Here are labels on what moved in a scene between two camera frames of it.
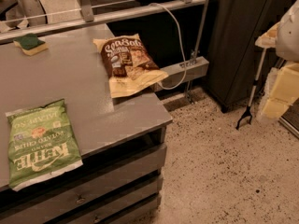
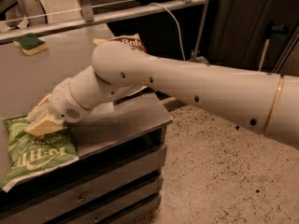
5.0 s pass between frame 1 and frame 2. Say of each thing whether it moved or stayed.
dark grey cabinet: stayed
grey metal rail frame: stayed
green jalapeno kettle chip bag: moved
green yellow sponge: stayed
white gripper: moved
